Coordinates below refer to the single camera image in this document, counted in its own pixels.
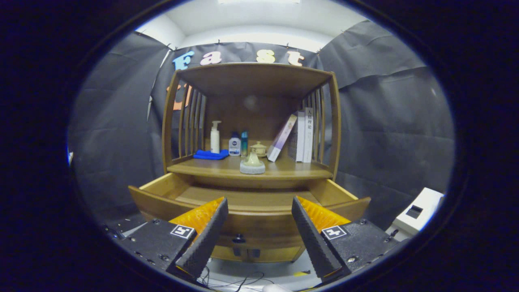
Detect wooden drawer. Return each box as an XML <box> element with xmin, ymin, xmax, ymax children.
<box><xmin>128</xmin><ymin>172</ymin><xmax>371</xmax><ymax>249</ymax></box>

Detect wooden cabinet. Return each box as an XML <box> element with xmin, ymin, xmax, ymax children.
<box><xmin>161</xmin><ymin>62</ymin><xmax>342</xmax><ymax>263</ymax></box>

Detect white bottle with blue cap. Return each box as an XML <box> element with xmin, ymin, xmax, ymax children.
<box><xmin>228</xmin><ymin>132</ymin><xmax>242</xmax><ymax>157</ymax></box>

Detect ceiling light panel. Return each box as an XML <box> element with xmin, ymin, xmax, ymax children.
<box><xmin>217</xmin><ymin>0</ymin><xmax>302</xmax><ymax>4</ymax></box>

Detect wooden countertop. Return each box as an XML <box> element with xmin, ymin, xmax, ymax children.
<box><xmin>166</xmin><ymin>155</ymin><xmax>334</xmax><ymax>181</ymax></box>

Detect wooden cabinet door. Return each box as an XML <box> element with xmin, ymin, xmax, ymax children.
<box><xmin>211</xmin><ymin>243</ymin><xmax>244</xmax><ymax>261</ymax></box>
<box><xmin>243</xmin><ymin>245</ymin><xmax>305</xmax><ymax>263</ymax></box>

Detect black cable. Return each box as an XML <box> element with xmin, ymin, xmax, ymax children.
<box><xmin>201</xmin><ymin>266</ymin><xmax>276</xmax><ymax>292</ymax></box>

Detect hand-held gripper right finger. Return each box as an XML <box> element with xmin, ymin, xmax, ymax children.
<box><xmin>291</xmin><ymin>195</ymin><xmax>408</xmax><ymax>283</ymax></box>

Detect blue folded cloth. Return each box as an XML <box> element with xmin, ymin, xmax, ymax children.
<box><xmin>193</xmin><ymin>149</ymin><xmax>230</xmax><ymax>161</ymax></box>

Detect purple and white book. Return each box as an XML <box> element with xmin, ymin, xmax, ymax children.
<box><xmin>266</xmin><ymin>114</ymin><xmax>298</xmax><ymax>163</ymax></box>

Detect white book with black lettering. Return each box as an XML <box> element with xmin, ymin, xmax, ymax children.
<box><xmin>302</xmin><ymin>107</ymin><xmax>314</xmax><ymax>164</ymax></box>

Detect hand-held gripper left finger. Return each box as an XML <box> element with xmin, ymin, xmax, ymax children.
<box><xmin>115</xmin><ymin>197</ymin><xmax>229</xmax><ymax>282</ymax></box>

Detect white appliance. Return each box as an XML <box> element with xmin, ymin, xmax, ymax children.
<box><xmin>385</xmin><ymin>187</ymin><xmax>446</xmax><ymax>243</ymax></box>

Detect white pump bottle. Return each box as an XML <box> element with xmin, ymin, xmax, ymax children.
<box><xmin>210</xmin><ymin>120</ymin><xmax>222</xmax><ymax>154</ymax></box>

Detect dark patterned book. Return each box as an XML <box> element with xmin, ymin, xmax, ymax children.
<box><xmin>287</xmin><ymin>118</ymin><xmax>300</xmax><ymax>162</ymax></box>

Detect beige lidded tea cup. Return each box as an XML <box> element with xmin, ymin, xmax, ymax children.
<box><xmin>249</xmin><ymin>141</ymin><xmax>268</xmax><ymax>158</ymax></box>

